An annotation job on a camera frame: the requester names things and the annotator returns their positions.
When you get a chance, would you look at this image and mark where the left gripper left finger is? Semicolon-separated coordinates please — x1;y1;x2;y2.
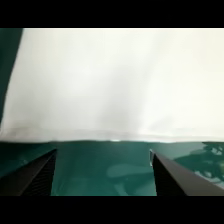
0;148;58;197

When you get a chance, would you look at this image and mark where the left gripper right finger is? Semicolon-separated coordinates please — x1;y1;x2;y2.
149;148;224;197

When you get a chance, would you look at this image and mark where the white T-shirt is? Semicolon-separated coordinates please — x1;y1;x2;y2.
0;28;224;144

